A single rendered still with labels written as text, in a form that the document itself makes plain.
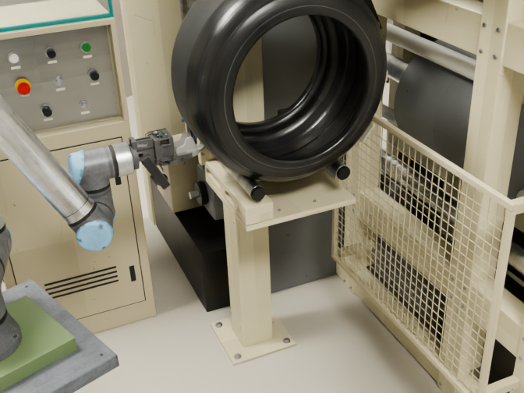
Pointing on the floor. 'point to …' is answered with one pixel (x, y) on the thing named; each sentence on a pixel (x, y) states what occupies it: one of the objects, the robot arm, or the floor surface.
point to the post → (263, 278)
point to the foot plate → (224, 334)
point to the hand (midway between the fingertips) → (200, 149)
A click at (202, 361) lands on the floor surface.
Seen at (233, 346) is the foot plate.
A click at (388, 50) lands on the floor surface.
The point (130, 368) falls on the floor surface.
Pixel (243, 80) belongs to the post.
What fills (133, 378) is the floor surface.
